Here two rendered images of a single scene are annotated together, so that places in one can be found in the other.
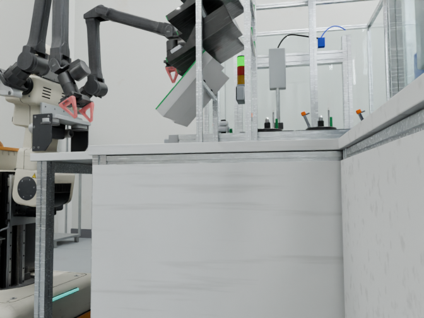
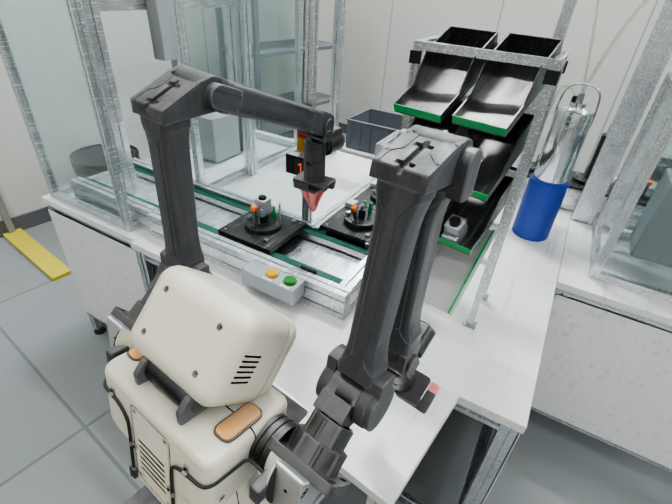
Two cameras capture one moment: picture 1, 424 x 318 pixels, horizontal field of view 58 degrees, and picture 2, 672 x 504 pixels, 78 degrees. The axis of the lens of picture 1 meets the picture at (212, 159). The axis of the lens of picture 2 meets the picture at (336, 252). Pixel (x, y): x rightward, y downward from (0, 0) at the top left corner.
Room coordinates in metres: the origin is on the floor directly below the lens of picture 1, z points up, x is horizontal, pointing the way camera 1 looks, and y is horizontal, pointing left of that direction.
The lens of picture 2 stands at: (1.47, 1.14, 1.79)
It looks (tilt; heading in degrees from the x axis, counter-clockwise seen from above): 34 degrees down; 287
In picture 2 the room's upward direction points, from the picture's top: 4 degrees clockwise
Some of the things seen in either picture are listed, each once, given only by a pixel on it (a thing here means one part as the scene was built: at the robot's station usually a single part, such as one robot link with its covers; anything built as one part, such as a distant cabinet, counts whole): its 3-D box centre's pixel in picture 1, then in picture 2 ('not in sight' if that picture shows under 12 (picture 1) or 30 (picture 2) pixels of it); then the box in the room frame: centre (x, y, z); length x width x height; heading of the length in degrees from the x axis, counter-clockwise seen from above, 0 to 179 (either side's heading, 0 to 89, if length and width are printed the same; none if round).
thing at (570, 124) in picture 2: not in sight; (566, 133); (1.12, -0.69, 1.32); 0.14 x 0.14 x 0.38
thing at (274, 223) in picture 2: not in sight; (263, 223); (2.14, -0.06, 0.98); 0.14 x 0.14 x 0.02
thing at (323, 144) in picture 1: (309, 159); (377, 228); (1.77, -0.45, 0.85); 1.50 x 1.41 x 0.03; 170
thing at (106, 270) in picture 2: not in sight; (212, 233); (2.82, -0.65, 0.43); 1.39 x 0.63 x 0.86; 80
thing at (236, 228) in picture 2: not in sight; (263, 227); (2.14, -0.06, 0.96); 0.24 x 0.24 x 0.02; 80
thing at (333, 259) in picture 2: not in sight; (265, 235); (2.15, -0.09, 0.91); 0.84 x 0.28 x 0.10; 170
